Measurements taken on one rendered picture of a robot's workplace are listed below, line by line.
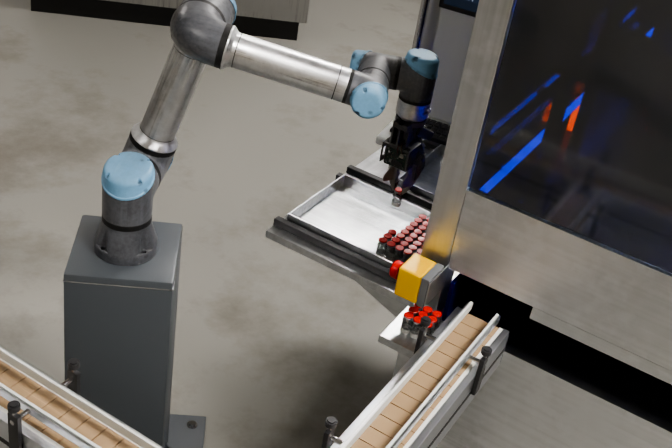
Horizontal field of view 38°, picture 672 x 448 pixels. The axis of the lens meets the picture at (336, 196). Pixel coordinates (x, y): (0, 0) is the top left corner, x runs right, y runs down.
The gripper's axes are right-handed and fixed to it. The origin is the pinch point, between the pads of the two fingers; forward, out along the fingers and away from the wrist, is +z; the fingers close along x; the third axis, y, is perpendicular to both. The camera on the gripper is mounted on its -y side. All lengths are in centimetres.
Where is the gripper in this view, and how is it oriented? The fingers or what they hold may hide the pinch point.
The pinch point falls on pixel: (400, 186)
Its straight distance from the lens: 233.3
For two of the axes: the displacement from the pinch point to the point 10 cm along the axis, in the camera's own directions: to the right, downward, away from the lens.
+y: -5.3, 3.9, -7.6
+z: -1.4, 8.4, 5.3
